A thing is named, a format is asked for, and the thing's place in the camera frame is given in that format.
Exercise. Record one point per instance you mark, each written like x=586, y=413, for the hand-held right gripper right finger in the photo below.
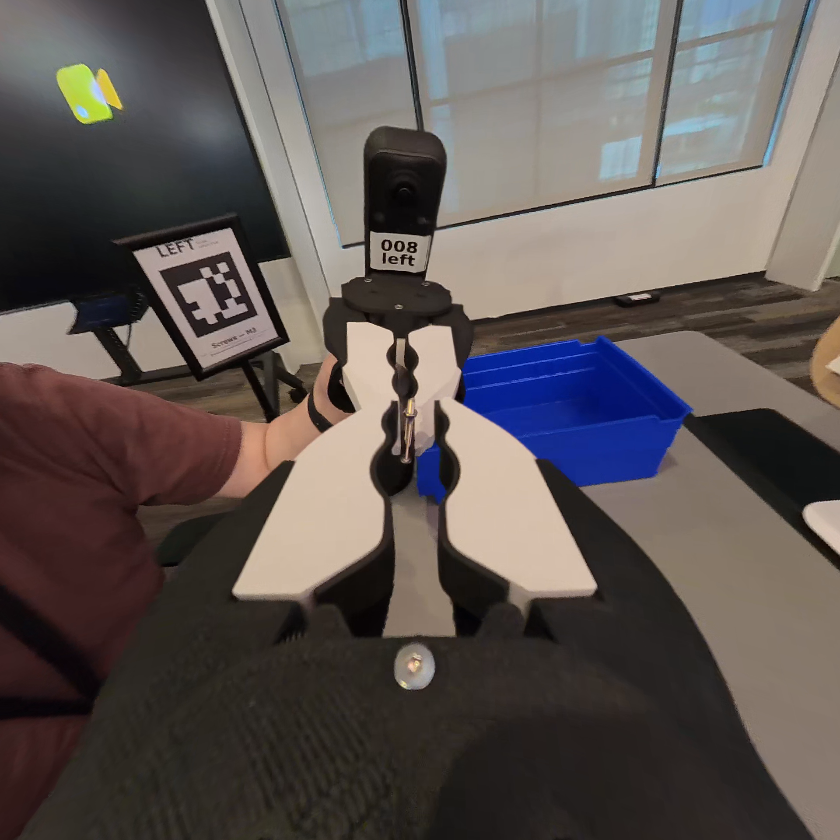
x=512, y=518

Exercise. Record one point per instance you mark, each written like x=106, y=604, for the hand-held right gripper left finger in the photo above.
x=315, y=518

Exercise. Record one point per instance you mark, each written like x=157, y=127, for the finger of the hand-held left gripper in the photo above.
x=436, y=367
x=367, y=367

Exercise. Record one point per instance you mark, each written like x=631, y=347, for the small metal bolt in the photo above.
x=406, y=439

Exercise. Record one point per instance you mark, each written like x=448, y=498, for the person's left forearm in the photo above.
x=269, y=446

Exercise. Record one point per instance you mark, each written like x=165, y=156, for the person's left hand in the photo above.
x=317, y=380

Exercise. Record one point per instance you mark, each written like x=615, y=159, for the black sign stand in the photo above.
x=269, y=387

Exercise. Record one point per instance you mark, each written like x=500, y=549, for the blue plastic bin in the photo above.
x=577, y=420

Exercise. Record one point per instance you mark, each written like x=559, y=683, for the large gridded window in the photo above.
x=525, y=98

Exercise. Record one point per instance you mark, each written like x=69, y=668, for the framed marker sign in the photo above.
x=210, y=295

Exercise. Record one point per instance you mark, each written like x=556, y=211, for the black floor box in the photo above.
x=636, y=300

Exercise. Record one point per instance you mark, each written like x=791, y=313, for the person in maroon shirt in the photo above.
x=79, y=459

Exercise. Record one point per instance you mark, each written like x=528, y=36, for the black floor stand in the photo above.
x=118, y=358

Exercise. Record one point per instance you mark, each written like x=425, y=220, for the black desk mat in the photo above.
x=768, y=459

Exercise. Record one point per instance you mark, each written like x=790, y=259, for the white flat board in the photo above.
x=825, y=525

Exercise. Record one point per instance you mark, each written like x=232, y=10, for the brown cardboard box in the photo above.
x=825, y=367

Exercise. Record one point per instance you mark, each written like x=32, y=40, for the large black wall screen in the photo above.
x=131, y=197

